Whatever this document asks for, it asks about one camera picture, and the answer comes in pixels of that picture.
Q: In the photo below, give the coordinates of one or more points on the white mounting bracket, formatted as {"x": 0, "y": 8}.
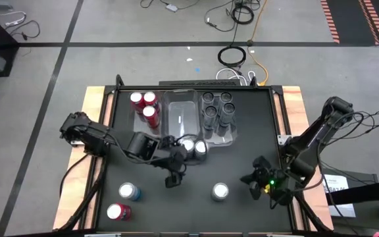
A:
{"x": 283, "y": 139}

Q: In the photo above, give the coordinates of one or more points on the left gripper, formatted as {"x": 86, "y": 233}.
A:
{"x": 174, "y": 156}

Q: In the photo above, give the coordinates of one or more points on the wooden table board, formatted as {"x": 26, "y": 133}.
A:
{"x": 94, "y": 98}

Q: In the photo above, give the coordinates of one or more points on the black horizontal bar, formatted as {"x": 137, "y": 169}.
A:
{"x": 367, "y": 192}

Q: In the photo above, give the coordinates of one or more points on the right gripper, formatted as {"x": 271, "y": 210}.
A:
{"x": 275, "y": 184}

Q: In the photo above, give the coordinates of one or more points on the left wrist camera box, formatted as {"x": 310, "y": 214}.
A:
{"x": 173, "y": 181}

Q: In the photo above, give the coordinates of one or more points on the tall slim silver can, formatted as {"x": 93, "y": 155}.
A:
{"x": 208, "y": 97}
{"x": 228, "y": 110}
{"x": 210, "y": 113}
{"x": 225, "y": 97}

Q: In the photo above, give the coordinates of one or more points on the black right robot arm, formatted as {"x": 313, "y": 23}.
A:
{"x": 311, "y": 138}

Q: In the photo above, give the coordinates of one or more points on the clear plastic bin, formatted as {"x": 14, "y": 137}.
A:
{"x": 224, "y": 141}
{"x": 140, "y": 129}
{"x": 180, "y": 115}

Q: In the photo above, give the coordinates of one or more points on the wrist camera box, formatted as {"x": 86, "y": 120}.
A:
{"x": 261, "y": 163}
{"x": 173, "y": 181}

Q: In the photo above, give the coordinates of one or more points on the silver and blue soda can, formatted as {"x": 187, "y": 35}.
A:
{"x": 201, "y": 148}
{"x": 129, "y": 191}
{"x": 188, "y": 145}
{"x": 220, "y": 191}

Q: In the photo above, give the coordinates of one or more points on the red Fanta soda can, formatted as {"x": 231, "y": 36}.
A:
{"x": 137, "y": 100}
{"x": 150, "y": 98}
{"x": 150, "y": 115}
{"x": 118, "y": 211}

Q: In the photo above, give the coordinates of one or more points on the white paper sheet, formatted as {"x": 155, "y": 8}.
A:
{"x": 339, "y": 194}

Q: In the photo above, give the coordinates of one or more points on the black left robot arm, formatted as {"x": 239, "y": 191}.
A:
{"x": 110, "y": 140}

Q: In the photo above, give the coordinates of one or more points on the black power strip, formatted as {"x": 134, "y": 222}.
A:
{"x": 196, "y": 82}

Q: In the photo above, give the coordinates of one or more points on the grey power adapter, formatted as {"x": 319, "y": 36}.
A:
{"x": 172, "y": 7}

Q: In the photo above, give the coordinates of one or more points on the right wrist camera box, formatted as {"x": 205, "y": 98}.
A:
{"x": 261, "y": 163}

